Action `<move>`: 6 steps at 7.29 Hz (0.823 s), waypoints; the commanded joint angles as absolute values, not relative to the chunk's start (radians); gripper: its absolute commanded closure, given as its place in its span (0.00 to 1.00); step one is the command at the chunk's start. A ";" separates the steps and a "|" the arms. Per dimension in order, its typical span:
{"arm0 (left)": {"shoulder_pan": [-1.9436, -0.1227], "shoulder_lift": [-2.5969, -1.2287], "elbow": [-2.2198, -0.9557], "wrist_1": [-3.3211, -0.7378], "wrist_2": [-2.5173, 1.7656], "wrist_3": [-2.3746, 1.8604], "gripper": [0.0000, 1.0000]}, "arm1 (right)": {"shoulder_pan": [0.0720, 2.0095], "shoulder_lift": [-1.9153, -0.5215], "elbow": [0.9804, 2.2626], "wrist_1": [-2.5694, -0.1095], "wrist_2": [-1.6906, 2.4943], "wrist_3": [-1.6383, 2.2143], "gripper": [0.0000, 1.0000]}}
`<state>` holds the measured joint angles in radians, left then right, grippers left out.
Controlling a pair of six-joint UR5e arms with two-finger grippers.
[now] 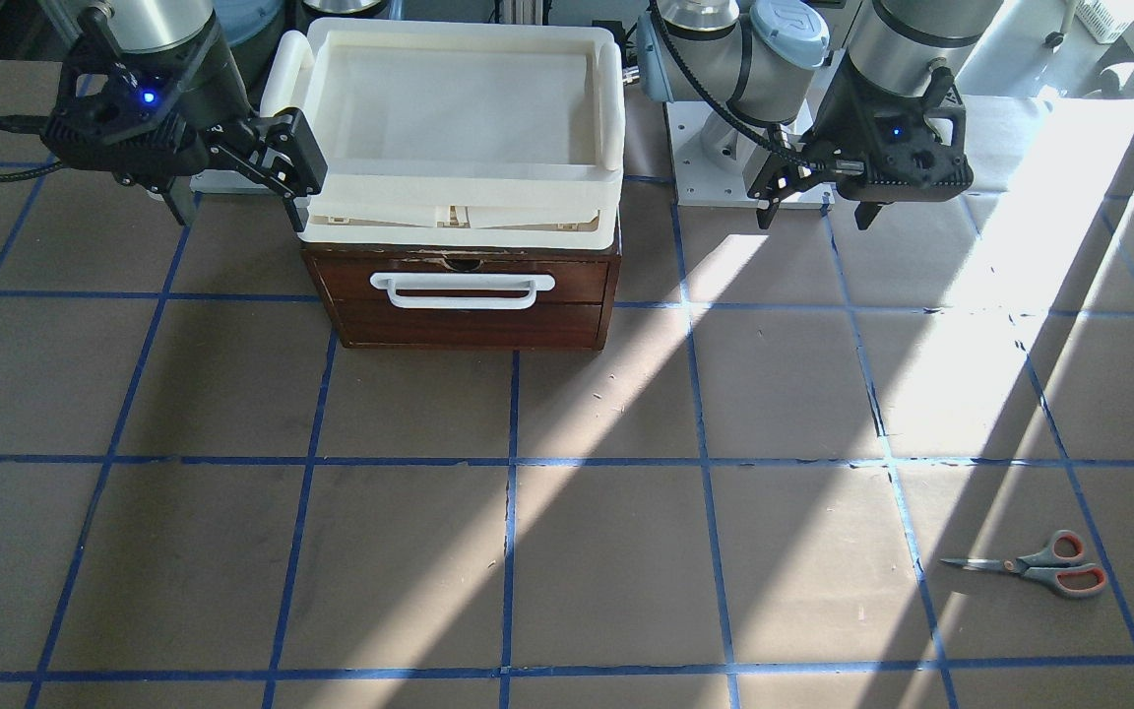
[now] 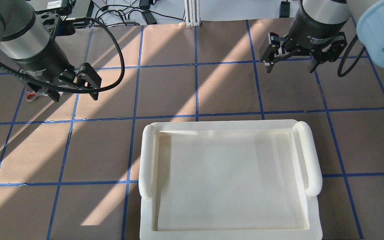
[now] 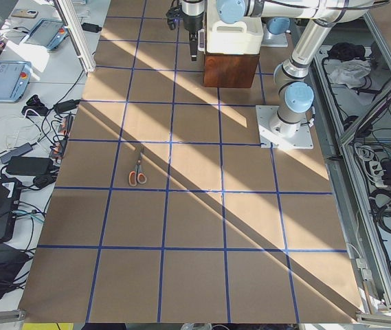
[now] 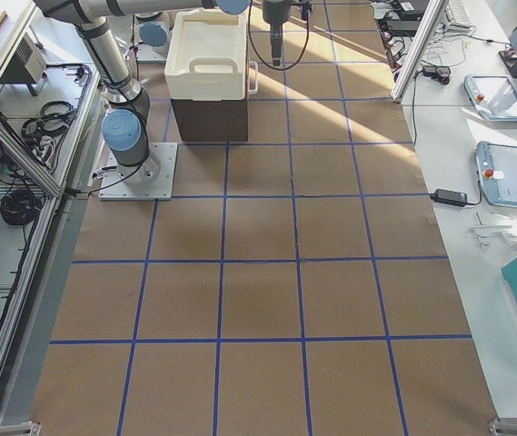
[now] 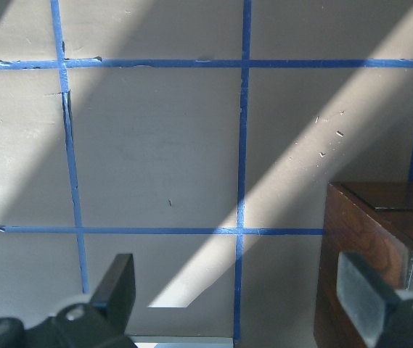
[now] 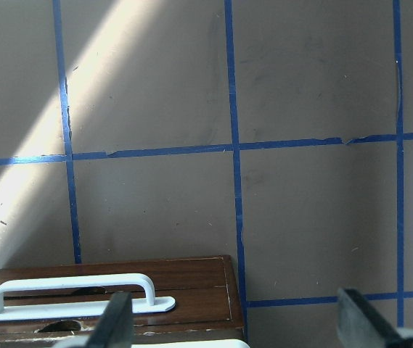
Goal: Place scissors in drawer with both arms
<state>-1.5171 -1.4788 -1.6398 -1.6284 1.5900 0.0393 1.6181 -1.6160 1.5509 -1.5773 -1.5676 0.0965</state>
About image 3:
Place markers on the black gripper drawer arm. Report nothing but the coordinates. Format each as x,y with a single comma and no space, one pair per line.
191,23

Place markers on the brown wooden drawer cabinet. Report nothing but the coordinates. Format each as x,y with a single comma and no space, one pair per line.
230,70

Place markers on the orange grey handled scissors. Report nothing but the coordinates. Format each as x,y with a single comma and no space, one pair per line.
137,176

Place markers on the white plastic tray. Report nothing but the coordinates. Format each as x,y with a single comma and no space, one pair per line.
240,38

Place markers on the black small power adapter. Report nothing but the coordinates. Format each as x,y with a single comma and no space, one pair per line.
91,27

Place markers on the blue teach pendant upper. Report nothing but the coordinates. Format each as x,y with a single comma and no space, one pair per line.
48,33

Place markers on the blue teach pendant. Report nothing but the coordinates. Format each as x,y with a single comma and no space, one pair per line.
14,78
48,33

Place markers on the black cloth bundle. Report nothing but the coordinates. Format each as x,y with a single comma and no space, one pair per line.
347,52

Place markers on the black power strip orange switches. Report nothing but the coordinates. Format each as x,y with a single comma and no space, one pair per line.
62,128

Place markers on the white crumpled cloth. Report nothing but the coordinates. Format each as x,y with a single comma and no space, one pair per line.
350,73

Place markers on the brown paper table cover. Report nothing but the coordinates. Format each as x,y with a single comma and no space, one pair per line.
222,231

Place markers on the blue teach pendant lower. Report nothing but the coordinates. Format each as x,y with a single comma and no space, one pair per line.
14,78

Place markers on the black power adapter brick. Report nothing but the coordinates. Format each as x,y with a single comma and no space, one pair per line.
29,166

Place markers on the white power strip in cabinet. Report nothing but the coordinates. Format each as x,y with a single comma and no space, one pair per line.
377,173

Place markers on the aluminium frame post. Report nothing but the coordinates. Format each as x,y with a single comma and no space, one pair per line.
67,13

